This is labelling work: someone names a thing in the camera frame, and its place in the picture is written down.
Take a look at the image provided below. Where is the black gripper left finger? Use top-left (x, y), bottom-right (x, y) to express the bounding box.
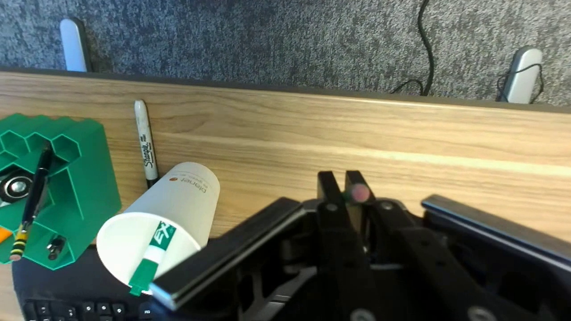
top-left (237, 170), bottom-right (374, 321)

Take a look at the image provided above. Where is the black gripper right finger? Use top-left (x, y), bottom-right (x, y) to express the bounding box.
top-left (344, 170), bottom-right (537, 321)

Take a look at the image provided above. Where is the yellow pencil with pink eraser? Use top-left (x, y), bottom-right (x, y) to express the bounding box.
top-left (348, 182), bottom-right (372, 205)

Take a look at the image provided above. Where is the white paper cup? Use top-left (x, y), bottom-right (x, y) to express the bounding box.
top-left (94, 161), bottom-right (223, 295)

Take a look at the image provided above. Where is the green white stick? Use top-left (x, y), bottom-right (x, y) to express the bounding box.
top-left (126, 220), bottom-right (180, 298)

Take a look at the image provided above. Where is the white clip right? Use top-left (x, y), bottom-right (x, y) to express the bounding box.
top-left (497, 45), bottom-right (546, 107)

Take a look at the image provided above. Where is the white clip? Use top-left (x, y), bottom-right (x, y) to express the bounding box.
top-left (497, 45), bottom-right (546, 107)
top-left (58, 16), bottom-right (92, 75)

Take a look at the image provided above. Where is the black white marker pen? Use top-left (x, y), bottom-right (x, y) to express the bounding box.
top-left (130, 98), bottom-right (162, 184)

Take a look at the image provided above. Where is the green honeycomb pen organizer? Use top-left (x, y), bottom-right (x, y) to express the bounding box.
top-left (0, 113), bottom-right (124, 273)

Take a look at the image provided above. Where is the black computer keyboard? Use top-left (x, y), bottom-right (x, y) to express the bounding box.
top-left (10, 243), bottom-right (251, 321)

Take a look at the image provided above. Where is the black pen with striped end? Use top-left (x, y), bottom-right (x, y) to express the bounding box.
top-left (8, 147), bottom-right (57, 264)

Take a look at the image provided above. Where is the white clip left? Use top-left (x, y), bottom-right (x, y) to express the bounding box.
top-left (58, 16), bottom-right (92, 75)

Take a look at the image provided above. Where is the black floor cable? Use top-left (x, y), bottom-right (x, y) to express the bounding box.
top-left (387, 0), bottom-right (437, 98)

